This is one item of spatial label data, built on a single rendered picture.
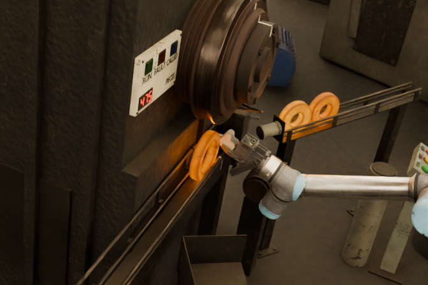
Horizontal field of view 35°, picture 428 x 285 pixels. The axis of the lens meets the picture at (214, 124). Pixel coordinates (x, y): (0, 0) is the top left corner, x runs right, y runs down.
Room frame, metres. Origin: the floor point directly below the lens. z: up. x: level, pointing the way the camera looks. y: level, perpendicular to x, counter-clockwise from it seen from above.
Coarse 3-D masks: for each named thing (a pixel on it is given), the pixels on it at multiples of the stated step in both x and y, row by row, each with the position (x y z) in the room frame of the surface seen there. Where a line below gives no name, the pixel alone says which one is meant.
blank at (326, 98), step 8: (320, 96) 2.52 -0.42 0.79; (328, 96) 2.52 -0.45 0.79; (312, 104) 2.50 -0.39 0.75; (320, 104) 2.50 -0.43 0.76; (328, 104) 2.56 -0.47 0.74; (336, 104) 2.56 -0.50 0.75; (312, 112) 2.48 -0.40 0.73; (328, 112) 2.55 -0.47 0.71; (336, 112) 2.57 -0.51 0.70; (312, 120) 2.49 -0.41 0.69
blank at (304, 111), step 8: (288, 104) 2.43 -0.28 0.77; (296, 104) 2.43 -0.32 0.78; (304, 104) 2.45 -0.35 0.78; (288, 112) 2.40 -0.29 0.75; (296, 112) 2.43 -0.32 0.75; (304, 112) 2.45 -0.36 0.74; (288, 120) 2.41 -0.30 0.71; (296, 120) 2.47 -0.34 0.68; (304, 120) 2.46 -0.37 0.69; (288, 128) 2.41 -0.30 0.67
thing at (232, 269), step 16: (192, 240) 1.57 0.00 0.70; (208, 240) 1.58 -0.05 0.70; (224, 240) 1.60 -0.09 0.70; (240, 240) 1.61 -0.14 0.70; (192, 256) 1.57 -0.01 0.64; (208, 256) 1.59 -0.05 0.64; (224, 256) 1.60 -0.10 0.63; (240, 256) 1.62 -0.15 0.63; (192, 272) 1.54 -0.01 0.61; (208, 272) 1.55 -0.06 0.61; (224, 272) 1.56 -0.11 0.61; (240, 272) 1.58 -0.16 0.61
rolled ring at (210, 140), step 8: (208, 136) 1.96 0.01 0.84; (216, 136) 2.00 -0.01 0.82; (200, 144) 1.92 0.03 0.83; (208, 144) 1.94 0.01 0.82; (216, 144) 2.02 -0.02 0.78; (200, 152) 1.90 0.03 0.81; (208, 152) 2.03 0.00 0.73; (216, 152) 2.03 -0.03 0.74; (192, 160) 1.89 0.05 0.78; (200, 160) 1.89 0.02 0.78; (208, 160) 2.01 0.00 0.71; (192, 168) 1.89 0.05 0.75; (200, 168) 1.90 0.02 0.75; (208, 168) 1.98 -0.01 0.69; (192, 176) 1.90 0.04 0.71; (200, 176) 1.91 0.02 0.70
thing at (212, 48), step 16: (224, 0) 1.98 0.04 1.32; (240, 0) 1.98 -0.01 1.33; (224, 16) 1.92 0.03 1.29; (208, 32) 1.88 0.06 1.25; (224, 32) 1.87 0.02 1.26; (208, 48) 1.86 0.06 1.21; (224, 48) 1.86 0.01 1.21; (208, 64) 1.84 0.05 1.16; (208, 80) 1.83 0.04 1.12; (208, 96) 1.82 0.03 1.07; (208, 112) 1.85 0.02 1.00
